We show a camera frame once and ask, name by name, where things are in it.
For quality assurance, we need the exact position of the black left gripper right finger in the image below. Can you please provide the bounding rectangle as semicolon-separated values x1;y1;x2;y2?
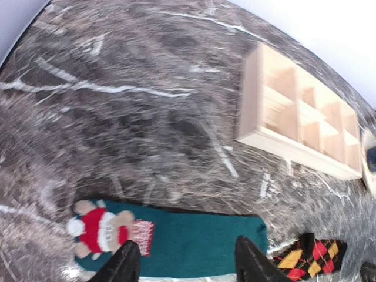
234;236;290;282

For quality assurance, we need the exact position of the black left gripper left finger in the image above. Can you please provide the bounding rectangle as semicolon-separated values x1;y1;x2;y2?
88;240;141;282

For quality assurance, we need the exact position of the black red yellow argyle sock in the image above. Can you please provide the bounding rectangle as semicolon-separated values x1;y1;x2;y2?
272;233;348;281

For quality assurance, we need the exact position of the green christmas bear sock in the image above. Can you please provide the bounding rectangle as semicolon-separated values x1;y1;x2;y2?
66;199;268;279

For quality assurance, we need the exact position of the wooden compartment tray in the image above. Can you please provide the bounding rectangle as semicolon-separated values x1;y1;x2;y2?
237;43;362;180

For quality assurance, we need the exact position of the dark blue mug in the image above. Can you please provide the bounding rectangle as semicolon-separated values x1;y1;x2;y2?
366;146;376;173

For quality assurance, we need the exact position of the cream saucer plate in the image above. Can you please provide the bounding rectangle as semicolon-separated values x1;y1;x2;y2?
361;130;375;198

